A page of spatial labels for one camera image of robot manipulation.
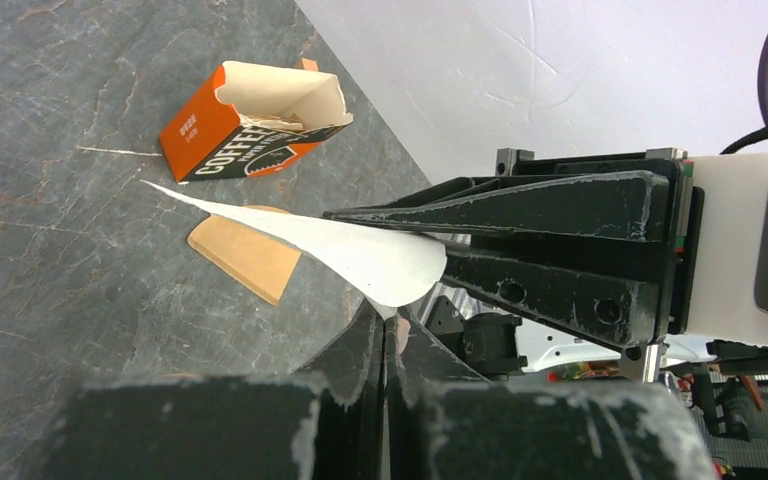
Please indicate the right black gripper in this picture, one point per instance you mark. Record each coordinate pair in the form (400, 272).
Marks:
(618, 294)

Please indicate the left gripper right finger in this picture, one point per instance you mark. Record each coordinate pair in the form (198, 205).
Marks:
(448, 422)

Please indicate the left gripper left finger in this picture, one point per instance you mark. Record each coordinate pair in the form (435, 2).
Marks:
(322, 421)

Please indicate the white paper coffee filter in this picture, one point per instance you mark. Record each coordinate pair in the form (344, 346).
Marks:
(392, 269)

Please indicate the brown filter stack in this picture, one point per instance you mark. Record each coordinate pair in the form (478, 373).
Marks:
(255, 260)

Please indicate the orange black coffee filter box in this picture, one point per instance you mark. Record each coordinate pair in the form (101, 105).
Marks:
(250, 120)

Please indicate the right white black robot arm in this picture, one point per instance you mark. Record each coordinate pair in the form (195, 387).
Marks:
(499, 342)

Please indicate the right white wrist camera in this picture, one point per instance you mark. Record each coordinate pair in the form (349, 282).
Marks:
(729, 299)

